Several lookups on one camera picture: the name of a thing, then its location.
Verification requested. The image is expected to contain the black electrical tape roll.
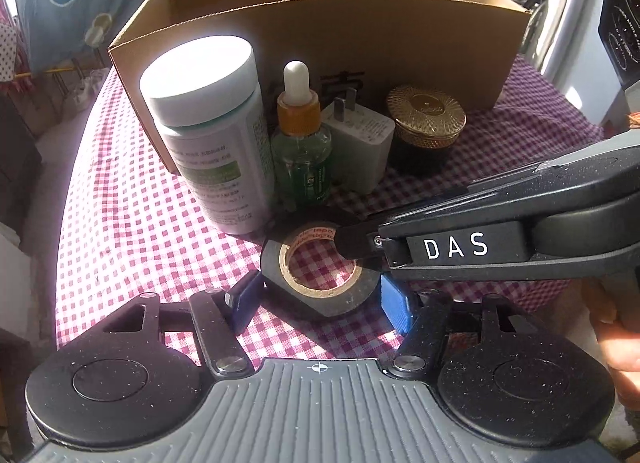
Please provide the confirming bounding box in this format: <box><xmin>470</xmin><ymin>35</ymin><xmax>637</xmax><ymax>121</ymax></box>
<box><xmin>261</xmin><ymin>220</ymin><xmax>382</xmax><ymax>318</ymax></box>

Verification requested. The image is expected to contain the black printed box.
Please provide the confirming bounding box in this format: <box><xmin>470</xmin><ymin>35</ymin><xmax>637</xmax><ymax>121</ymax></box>
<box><xmin>597</xmin><ymin>0</ymin><xmax>640</xmax><ymax>90</ymax></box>

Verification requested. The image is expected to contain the brown cardboard box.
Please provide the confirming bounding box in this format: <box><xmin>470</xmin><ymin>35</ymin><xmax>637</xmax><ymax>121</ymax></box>
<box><xmin>108</xmin><ymin>0</ymin><xmax>532</xmax><ymax>166</ymax></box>

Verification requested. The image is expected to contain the red checkered tablecloth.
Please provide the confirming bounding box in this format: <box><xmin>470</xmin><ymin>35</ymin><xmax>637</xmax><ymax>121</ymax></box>
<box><xmin>55</xmin><ymin>55</ymin><xmax>606</xmax><ymax>361</ymax></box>

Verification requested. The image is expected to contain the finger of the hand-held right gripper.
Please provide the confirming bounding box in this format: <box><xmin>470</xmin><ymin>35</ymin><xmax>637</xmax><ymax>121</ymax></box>
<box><xmin>335</xmin><ymin>222</ymin><xmax>387</xmax><ymax>261</ymax></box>
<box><xmin>357</xmin><ymin>178</ymin><xmax>501</xmax><ymax>230</ymax></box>

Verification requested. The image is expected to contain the person's right hand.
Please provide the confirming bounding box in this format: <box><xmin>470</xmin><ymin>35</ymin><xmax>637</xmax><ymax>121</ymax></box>
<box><xmin>590</xmin><ymin>277</ymin><xmax>640</xmax><ymax>386</ymax></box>

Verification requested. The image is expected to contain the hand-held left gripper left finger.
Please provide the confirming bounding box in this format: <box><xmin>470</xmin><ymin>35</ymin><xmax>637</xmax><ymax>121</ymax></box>
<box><xmin>102</xmin><ymin>270</ymin><xmax>266</xmax><ymax>379</ymax></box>

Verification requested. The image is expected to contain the white charger plug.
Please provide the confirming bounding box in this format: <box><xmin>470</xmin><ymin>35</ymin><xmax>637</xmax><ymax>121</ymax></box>
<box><xmin>320</xmin><ymin>97</ymin><xmax>396</xmax><ymax>194</ymax></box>

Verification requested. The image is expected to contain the gold lidded cosmetic jar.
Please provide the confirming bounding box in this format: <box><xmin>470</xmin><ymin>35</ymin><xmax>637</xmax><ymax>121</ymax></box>
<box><xmin>386</xmin><ymin>84</ymin><xmax>467</xmax><ymax>176</ymax></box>

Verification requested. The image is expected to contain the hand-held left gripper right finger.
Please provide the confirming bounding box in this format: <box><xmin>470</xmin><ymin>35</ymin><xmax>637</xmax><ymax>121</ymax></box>
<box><xmin>380</xmin><ymin>273</ymin><xmax>521</xmax><ymax>379</ymax></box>

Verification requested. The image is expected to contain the green glass dropper bottle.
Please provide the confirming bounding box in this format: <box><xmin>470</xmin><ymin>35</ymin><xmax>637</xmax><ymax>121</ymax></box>
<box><xmin>270</xmin><ymin>60</ymin><xmax>333</xmax><ymax>206</ymax></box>

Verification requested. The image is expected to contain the white polka-dot cloth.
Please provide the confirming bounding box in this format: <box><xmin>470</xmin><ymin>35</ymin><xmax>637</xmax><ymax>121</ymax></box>
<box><xmin>0</xmin><ymin>18</ymin><xmax>20</xmax><ymax>86</ymax></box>

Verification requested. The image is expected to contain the white shoe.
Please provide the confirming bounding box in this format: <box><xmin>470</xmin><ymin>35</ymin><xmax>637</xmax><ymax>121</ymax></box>
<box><xmin>74</xmin><ymin>77</ymin><xmax>103</xmax><ymax>104</ymax></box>

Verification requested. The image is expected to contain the white lidded pill bottle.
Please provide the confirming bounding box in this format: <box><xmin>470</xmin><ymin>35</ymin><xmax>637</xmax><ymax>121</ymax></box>
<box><xmin>139</xmin><ymin>36</ymin><xmax>277</xmax><ymax>236</ymax></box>

